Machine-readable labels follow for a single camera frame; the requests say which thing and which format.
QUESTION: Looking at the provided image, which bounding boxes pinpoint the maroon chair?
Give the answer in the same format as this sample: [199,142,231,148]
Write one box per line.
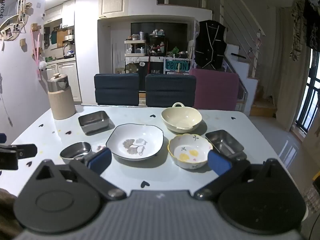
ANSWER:
[189,69,240,111]

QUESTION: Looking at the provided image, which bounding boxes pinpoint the beige canister with steel lid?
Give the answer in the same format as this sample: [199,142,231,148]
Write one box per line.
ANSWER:
[47,73,77,120]

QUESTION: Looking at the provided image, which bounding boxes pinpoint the white kitchen cabinets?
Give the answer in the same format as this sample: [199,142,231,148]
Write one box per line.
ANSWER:
[41,0,82,103]

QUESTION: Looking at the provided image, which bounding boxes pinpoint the dark blue chair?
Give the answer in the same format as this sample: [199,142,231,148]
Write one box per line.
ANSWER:
[145,74,197,108]
[94,73,140,106]

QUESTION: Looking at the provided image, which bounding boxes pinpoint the pink strap with fluffy toy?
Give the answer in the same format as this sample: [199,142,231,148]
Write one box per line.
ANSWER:
[30,24,48,80]

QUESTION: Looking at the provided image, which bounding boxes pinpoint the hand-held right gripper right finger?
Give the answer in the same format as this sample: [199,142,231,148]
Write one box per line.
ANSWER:
[194,150,287,202]

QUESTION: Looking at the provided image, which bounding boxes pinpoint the white upper cabinet door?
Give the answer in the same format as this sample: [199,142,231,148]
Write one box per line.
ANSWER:
[99,0,130,18]

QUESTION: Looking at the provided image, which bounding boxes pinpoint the teal sign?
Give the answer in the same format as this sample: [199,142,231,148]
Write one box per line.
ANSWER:
[164,58,192,74]

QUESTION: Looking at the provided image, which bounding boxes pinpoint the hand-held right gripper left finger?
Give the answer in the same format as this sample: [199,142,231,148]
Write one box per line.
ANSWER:
[34,147,127,202]

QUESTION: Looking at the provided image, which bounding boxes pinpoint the black storage rack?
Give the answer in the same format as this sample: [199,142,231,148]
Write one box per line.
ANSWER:
[147,34,167,55]

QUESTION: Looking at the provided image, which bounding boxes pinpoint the dark patterned valance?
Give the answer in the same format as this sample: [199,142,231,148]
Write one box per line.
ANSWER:
[290,0,320,62]

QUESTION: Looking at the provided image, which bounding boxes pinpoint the round steel bowl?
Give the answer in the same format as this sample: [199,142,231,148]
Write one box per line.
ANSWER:
[59,142,92,165]

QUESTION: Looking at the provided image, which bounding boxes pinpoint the scalloped bowl yellow flower print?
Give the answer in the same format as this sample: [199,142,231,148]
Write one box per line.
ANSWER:
[167,134,213,170]

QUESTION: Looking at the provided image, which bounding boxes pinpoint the white square plate leaf print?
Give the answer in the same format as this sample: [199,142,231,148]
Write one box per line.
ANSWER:
[105,123,165,161]

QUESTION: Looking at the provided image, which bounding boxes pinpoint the staircase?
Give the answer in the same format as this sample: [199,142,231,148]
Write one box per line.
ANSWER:
[225,42,278,117]

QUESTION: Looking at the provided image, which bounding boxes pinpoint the white shelf rack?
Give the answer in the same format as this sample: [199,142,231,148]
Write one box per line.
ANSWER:
[124,39,147,57]

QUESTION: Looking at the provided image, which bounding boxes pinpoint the stair railing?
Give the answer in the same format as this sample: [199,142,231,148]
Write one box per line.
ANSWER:
[220,0,265,80]

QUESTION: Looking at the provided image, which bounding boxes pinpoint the beige curtain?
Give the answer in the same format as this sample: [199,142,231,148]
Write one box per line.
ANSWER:
[275,5,310,130]

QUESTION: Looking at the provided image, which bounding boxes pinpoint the balcony door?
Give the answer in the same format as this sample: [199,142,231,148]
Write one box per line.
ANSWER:
[296,47,320,137]

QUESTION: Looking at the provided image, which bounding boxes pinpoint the black vest with white trim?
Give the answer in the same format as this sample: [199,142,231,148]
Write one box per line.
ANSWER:
[194,20,227,70]

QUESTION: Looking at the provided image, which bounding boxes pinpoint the wooden wall decoration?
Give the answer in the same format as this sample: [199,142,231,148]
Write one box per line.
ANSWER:
[0,0,33,52]

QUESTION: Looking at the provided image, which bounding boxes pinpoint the cream bowl with handles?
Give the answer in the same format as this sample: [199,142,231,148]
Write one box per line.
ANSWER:
[161,102,202,133]

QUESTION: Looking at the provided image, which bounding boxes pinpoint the rectangular steel tray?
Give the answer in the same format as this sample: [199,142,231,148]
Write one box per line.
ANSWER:
[78,110,112,134]
[205,129,245,158]

